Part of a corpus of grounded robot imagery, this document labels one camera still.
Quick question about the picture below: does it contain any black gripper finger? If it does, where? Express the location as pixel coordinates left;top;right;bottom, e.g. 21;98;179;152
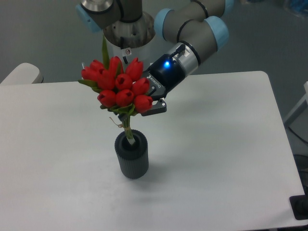
141;98;167;116

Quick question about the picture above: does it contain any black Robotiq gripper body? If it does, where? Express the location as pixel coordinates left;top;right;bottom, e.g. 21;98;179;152
141;54;186;101

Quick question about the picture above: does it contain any red tulip bouquet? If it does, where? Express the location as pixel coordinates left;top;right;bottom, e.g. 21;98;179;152
77;34;154;146

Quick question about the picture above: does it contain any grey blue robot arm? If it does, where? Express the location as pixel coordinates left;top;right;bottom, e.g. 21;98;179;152
76;0;234;115

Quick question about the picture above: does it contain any dark grey ribbed vase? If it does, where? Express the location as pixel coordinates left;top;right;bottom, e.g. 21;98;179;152
115;129;149;179

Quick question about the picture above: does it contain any beige chair back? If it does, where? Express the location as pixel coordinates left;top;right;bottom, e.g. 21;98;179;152
1;63;44;86

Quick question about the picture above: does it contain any white furniture at right edge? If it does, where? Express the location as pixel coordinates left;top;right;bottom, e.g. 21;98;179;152
283;82;308;127

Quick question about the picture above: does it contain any black device at table edge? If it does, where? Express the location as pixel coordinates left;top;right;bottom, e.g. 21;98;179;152
289;195;308;220

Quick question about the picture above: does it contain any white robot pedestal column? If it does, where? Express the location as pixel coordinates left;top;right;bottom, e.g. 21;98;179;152
102;40;150;82

